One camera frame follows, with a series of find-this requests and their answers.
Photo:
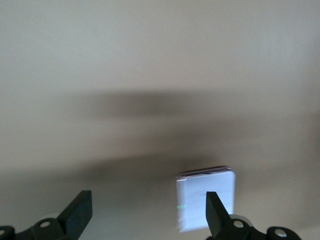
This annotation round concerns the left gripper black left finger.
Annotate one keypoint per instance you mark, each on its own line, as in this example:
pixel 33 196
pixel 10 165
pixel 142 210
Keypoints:
pixel 77 212

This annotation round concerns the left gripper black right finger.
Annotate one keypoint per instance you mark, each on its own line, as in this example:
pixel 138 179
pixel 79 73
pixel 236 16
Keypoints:
pixel 217 215

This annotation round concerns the white Huawei phone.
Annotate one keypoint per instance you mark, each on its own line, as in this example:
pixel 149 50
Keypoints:
pixel 192 190

